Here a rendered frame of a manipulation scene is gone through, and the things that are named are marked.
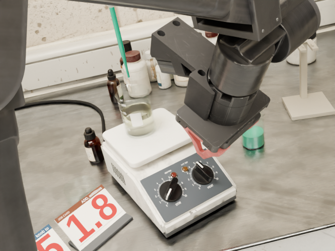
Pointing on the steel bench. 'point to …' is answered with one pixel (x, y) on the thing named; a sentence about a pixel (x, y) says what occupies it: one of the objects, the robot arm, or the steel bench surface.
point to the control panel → (165, 206)
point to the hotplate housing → (111, 162)
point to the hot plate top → (173, 142)
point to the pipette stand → (323, 107)
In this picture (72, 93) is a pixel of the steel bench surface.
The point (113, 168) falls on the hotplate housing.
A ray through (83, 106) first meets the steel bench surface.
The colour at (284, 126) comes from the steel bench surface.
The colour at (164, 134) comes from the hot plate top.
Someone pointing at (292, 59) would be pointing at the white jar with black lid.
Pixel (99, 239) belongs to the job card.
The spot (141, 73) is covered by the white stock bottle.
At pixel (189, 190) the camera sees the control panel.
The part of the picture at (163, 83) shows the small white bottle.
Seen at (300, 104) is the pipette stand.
